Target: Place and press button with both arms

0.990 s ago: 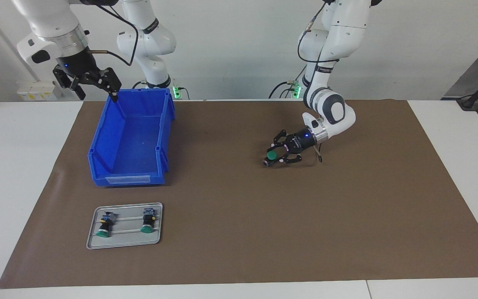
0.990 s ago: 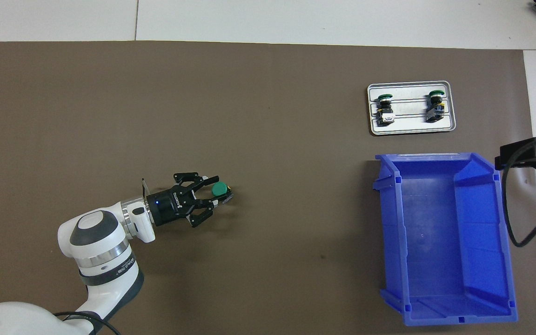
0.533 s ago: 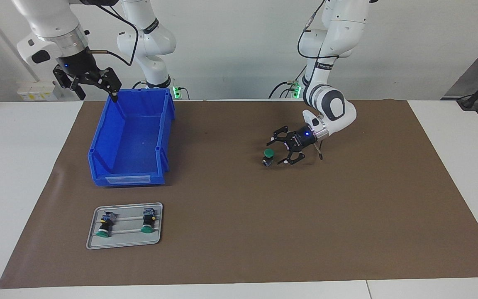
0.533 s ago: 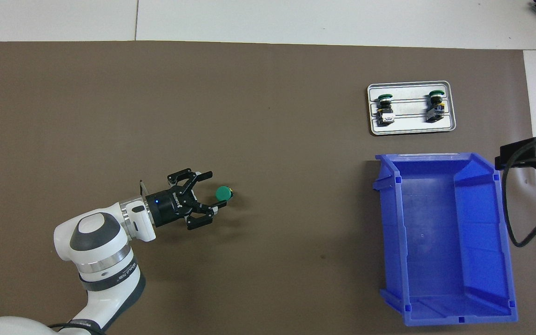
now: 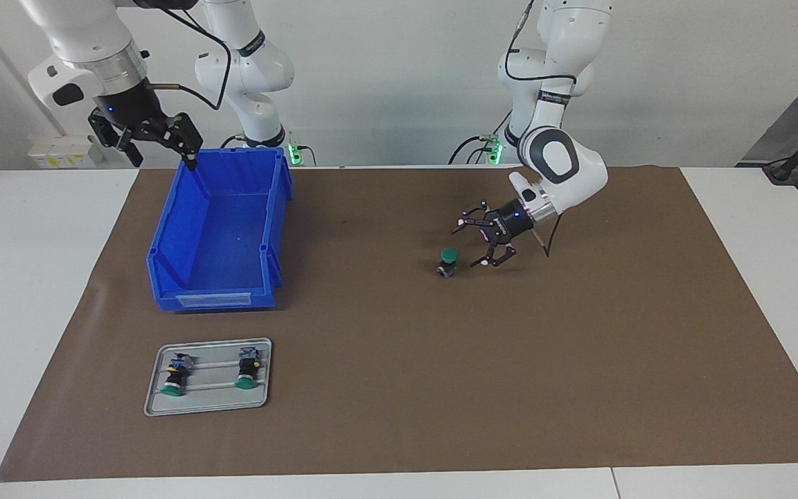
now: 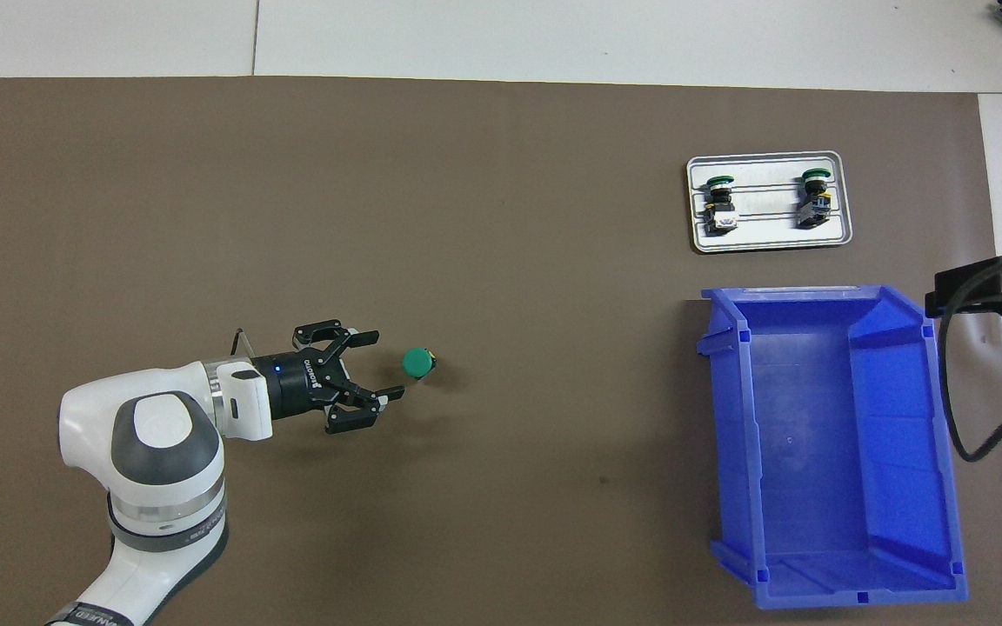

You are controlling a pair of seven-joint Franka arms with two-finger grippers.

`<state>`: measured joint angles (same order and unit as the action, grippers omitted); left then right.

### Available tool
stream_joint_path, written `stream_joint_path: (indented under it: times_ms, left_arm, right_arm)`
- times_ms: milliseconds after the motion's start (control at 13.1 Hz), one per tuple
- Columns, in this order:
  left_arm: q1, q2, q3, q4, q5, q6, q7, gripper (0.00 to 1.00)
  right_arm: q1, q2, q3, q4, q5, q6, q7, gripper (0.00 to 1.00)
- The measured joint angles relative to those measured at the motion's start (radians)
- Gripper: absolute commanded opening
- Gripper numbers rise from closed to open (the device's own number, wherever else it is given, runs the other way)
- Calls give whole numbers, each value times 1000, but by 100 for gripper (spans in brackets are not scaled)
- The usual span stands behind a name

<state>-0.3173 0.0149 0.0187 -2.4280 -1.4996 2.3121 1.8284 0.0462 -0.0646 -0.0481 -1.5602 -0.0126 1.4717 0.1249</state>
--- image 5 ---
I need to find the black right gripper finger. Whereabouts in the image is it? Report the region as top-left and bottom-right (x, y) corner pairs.
(89, 114), (143, 168)
(162, 113), (204, 172)

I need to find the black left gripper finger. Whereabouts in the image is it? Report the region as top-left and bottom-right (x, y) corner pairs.
(451, 200), (504, 236)
(470, 239), (519, 270)

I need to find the white power socket box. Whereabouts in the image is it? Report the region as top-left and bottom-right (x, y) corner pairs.
(28, 134), (105, 169)

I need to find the blue plastic storage bin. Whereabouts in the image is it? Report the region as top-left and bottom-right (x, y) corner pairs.
(146, 147), (294, 313)

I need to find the brown table mat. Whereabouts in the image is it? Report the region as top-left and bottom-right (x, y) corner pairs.
(0, 165), (798, 483)

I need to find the grey metal tray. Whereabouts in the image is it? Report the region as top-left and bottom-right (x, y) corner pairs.
(143, 338), (274, 417)

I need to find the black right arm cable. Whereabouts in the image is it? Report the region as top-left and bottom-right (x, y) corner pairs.
(137, 0), (233, 112)

